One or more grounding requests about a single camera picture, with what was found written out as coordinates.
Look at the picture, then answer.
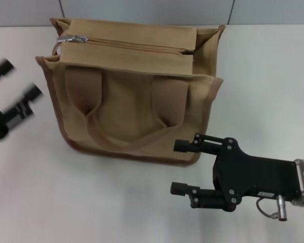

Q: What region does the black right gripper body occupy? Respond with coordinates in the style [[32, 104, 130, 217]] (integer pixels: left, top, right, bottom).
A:
[[212, 137, 303, 212]]

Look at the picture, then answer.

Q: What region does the silver metal zipper pull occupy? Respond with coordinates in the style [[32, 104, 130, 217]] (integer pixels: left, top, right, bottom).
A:
[[56, 34, 89, 44]]

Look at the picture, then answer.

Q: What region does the khaki canvas food bag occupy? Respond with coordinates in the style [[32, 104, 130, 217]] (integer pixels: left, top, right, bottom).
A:
[[35, 17, 226, 168]]

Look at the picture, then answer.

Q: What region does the right gripper cable with plug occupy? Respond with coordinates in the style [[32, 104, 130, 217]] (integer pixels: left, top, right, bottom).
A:
[[255, 194, 291, 224]]

